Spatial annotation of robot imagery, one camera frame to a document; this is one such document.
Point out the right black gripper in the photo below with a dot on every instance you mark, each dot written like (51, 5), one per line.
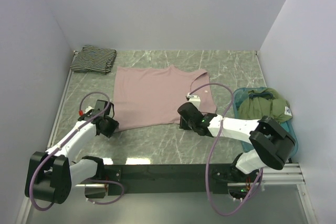
(182, 124)

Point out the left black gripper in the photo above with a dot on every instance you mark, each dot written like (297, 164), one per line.
(114, 124)

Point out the pink tank top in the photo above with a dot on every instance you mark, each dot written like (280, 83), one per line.
(147, 97)

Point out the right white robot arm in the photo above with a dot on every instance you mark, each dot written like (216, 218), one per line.
(272, 144)

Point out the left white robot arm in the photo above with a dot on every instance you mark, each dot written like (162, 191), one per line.
(51, 174)

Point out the green tank top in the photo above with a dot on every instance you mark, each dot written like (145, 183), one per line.
(265, 102)

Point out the striped folded tank top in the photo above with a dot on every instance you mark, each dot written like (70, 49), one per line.
(93, 59)

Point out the black base beam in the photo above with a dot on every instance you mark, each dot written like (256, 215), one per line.
(173, 178)

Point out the aluminium rail frame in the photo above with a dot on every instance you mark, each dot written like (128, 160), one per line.
(278, 199)

